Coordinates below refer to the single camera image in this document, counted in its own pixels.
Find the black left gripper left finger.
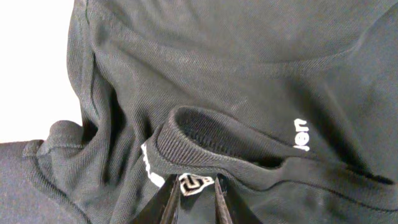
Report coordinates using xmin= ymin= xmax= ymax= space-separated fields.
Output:
xmin=131 ymin=175 xmax=180 ymax=224

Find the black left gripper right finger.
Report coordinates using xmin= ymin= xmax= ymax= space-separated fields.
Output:
xmin=215 ymin=174 xmax=262 ymax=224

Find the black polo shirt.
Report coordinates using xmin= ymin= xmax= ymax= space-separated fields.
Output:
xmin=1 ymin=0 xmax=397 ymax=223

